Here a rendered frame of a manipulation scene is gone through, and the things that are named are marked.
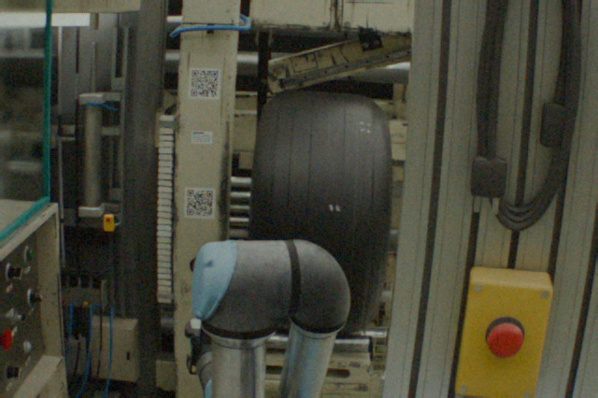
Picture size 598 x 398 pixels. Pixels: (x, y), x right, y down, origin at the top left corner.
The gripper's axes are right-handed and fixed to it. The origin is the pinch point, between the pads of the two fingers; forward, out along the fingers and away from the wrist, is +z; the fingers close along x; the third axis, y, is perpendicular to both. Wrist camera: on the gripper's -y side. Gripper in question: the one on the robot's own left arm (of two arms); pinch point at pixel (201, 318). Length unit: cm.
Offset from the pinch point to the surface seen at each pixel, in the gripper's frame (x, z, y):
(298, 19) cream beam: 23, 55, -64
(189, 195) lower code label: -0.4, 35.7, -17.4
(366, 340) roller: 44.8, 17.1, 8.7
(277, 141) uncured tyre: 14.3, 18.4, -35.9
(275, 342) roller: 23.6, 22.3, 13.1
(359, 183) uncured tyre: 30.9, 7.9, -31.0
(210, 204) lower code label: 4.9, 34.3, -16.3
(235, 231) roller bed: 21, 73, 0
